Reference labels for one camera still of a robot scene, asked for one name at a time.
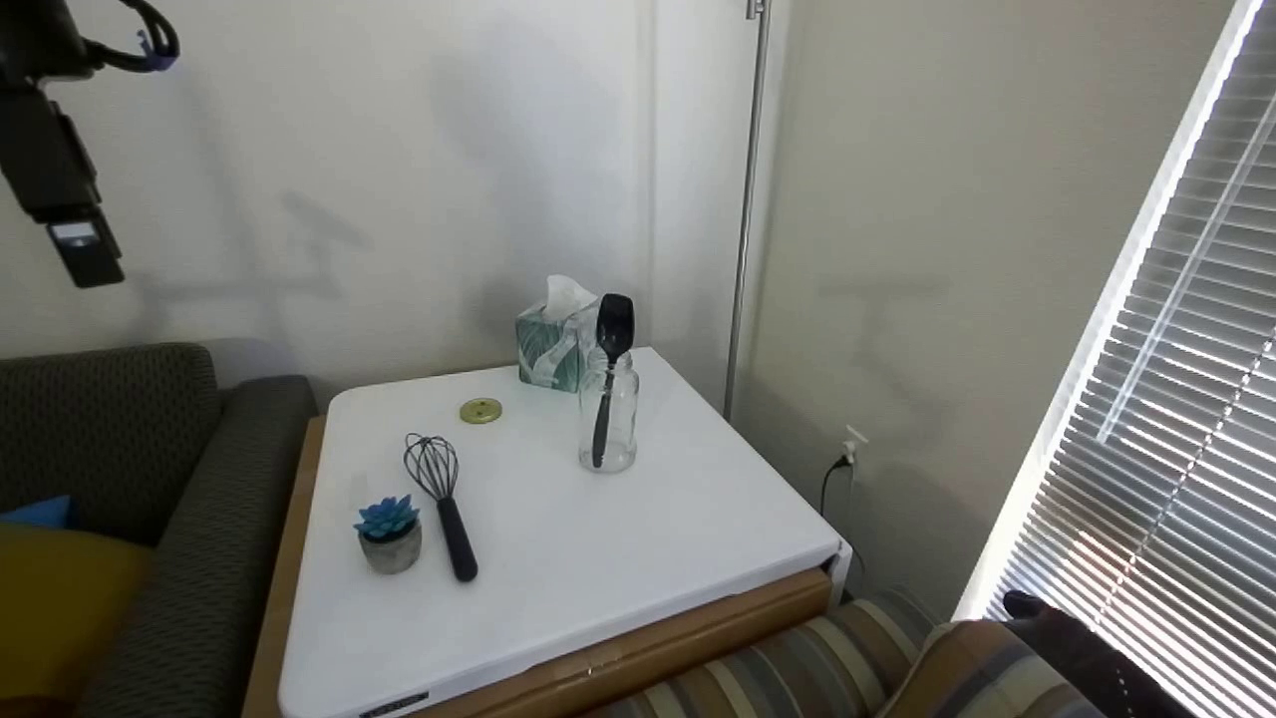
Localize white wall outlet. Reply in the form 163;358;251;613
832;424;873;484

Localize black power cord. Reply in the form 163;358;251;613
813;452;853;527

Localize black wire whisk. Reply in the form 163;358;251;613
397;432;484;588

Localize yellow cushion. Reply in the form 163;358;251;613
0;519;155;709

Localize blue succulent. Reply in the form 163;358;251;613
352;490;425;580

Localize dark grey couch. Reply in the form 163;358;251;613
0;339;324;718

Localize white window blinds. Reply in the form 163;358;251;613
952;0;1276;718

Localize thin metal wall pole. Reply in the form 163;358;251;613
722;0;772;392

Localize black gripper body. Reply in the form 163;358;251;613
0;0;94;96

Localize striped couch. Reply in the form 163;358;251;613
581;589;932;718

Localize teal patterned tissue box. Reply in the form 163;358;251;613
510;271;607;396

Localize clear glass jar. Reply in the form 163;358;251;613
573;346;643;478

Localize black fabric pile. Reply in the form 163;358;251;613
1000;588;1199;718

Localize blue cushion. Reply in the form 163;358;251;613
0;490;77;533

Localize striped cushion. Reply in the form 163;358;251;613
881;613;1107;718

